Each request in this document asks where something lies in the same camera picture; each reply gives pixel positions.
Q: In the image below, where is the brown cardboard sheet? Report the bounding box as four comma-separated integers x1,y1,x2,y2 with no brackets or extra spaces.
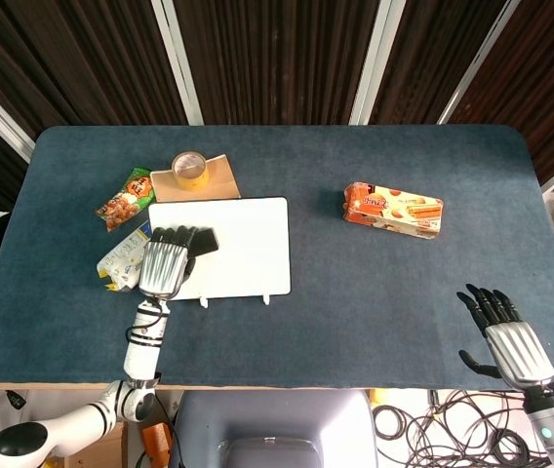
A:
149,153,242,204

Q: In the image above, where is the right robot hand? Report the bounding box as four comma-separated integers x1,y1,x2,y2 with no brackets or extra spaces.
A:
455,284,554,390

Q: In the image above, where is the green orange snack bag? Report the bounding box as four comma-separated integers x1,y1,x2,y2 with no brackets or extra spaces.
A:
94,167,157,233

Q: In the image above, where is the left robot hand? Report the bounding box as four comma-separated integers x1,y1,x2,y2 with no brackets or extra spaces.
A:
138,225,220,300

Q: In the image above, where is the white board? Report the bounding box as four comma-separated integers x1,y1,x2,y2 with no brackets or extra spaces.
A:
147,196,293,308

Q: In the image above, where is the blue table mat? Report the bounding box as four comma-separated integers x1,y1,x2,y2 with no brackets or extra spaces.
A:
0,124,554,391

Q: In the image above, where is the orange tool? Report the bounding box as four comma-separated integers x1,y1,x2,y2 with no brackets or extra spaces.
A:
140,422,174,468

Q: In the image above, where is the yellow tape roll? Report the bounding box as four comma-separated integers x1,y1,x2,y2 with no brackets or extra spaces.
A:
171,150,211,192

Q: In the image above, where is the brown cardboard box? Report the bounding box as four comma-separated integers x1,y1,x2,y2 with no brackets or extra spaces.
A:
0,420,130,468

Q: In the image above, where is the black cable tangle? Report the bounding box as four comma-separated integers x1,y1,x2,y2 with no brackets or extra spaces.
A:
372,388,554,468

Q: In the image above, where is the orange biscuit package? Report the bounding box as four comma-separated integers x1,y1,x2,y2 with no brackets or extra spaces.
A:
342,181,445,241

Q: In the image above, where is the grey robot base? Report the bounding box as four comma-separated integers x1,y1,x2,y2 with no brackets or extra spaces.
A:
167,388,379,468

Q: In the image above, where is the white yellow snack bag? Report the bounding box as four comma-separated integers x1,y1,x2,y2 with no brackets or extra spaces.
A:
96,221,154,293

